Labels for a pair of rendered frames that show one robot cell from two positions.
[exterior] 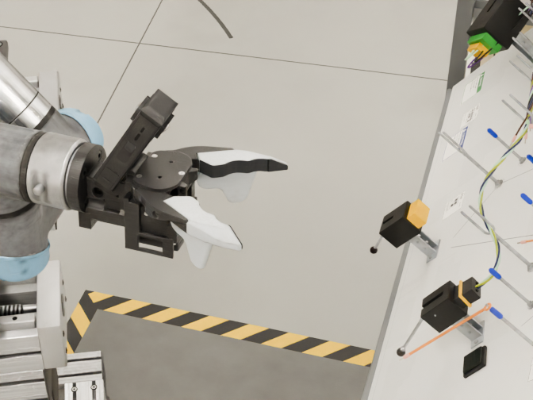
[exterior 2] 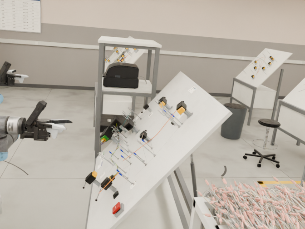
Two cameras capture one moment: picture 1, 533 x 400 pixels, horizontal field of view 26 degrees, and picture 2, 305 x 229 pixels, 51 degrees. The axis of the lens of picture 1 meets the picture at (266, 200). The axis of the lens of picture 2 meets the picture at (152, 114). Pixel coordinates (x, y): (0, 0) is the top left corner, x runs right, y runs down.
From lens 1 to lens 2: 0.57 m
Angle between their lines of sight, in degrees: 32
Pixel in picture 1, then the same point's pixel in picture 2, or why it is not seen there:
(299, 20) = (47, 169)
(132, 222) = (36, 132)
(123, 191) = (32, 126)
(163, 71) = (7, 185)
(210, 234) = (58, 126)
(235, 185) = not seen: hidden behind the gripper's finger
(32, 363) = not seen: outside the picture
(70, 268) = not seen: outside the picture
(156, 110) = (42, 102)
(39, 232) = (6, 146)
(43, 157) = (11, 119)
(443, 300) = (106, 180)
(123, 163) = (33, 116)
